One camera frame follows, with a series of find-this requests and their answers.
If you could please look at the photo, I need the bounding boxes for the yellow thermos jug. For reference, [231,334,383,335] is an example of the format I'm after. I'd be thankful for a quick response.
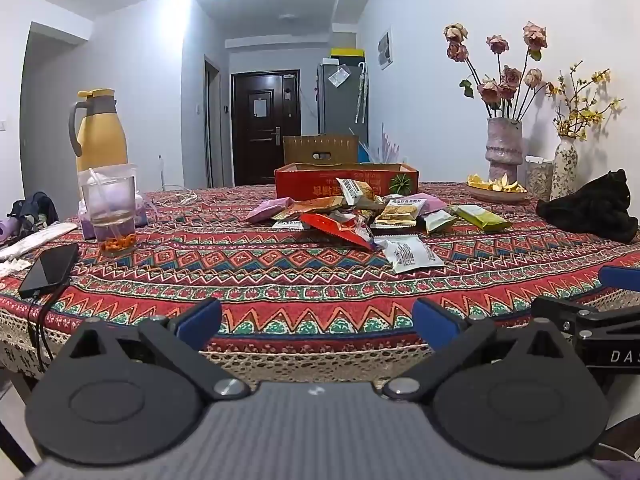
[68,88,130,183]

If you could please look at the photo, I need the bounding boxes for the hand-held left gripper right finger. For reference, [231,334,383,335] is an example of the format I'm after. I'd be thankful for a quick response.
[382,297,571,401]

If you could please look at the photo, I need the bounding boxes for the shallow bowl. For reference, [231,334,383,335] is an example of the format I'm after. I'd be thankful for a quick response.
[465,182,530,205]

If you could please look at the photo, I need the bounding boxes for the black cable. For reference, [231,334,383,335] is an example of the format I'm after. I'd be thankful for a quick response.
[27,280,71,366]

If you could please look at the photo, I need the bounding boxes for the dark entrance door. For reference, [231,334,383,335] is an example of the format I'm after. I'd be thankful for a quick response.
[231,71,301,186]

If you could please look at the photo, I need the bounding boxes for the black phone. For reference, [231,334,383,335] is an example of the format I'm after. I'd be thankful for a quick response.
[19,243,80,299]

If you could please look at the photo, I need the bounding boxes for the clear drinking straw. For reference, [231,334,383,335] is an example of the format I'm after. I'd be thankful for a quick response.
[89,169,123,241]

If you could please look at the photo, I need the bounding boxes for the wooden chair back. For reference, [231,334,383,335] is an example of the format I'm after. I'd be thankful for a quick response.
[282,134,360,165]

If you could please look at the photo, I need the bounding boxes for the yellow flower branches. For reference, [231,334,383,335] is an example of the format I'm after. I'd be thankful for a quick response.
[547,61,626,142]

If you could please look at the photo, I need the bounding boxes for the white folded umbrella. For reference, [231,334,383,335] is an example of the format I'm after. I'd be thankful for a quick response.
[354,61,370,124]

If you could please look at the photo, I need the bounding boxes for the black cloth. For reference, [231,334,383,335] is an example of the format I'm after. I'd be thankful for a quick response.
[536,169,639,246]

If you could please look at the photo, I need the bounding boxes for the clear plastic container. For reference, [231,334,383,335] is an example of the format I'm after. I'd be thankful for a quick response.
[78,162,139,196]

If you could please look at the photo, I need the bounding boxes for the pile of snack packets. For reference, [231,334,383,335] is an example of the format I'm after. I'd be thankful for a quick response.
[245,177,458,276]

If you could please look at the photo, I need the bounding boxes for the red cardboard box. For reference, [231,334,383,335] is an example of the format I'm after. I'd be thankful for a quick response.
[274,161,418,200]

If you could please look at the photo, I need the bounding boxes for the dried pink roses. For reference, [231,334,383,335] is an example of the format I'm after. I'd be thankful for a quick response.
[444,21,552,122]

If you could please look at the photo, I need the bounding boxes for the dark fabric bundle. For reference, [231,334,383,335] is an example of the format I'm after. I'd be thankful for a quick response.
[7,191,59,237]

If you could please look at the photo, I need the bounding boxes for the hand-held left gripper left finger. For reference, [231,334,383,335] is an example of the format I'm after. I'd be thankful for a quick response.
[67,297,251,401]

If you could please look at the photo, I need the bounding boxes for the green snack packet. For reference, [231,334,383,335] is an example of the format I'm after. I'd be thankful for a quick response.
[451,204,513,234]

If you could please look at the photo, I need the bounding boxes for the purple tissue pack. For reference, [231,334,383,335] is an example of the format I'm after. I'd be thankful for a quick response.
[79,189,149,239]

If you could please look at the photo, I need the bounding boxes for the wall picture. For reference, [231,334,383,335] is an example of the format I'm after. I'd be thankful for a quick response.
[377,29,394,70]

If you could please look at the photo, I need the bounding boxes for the grey interior door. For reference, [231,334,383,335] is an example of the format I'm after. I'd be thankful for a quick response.
[203,55,225,189]

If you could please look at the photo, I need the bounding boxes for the glass cup with berries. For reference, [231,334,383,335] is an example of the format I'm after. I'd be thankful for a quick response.
[81,176,138,257]

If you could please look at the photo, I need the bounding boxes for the grey refrigerator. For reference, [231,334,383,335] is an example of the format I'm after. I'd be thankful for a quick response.
[316,62,370,147]

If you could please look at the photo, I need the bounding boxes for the glass jar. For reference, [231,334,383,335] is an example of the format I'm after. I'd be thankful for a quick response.
[525,156,555,199]

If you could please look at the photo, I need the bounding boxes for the pink ceramic vase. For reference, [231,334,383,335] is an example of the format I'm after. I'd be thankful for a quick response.
[487,117,524,184]

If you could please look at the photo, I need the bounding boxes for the white paper wrapper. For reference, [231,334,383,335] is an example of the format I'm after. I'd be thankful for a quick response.
[0,222,78,262]

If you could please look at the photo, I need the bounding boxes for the purple dried flower bunch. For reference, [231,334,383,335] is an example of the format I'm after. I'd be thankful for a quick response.
[379,124,402,164]

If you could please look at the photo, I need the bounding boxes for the long orange snack packet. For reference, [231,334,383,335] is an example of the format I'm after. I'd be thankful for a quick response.
[287,196,347,216]

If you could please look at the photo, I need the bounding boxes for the floral patterned vase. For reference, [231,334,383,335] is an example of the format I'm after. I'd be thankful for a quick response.
[550,136,579,201]

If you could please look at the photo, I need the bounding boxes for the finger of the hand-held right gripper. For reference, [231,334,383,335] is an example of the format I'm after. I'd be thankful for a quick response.
[530,296,603,333]
[598,266,640,294]

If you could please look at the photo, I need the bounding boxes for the white charging cable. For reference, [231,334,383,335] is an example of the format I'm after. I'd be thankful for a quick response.
[144,186,202,207]

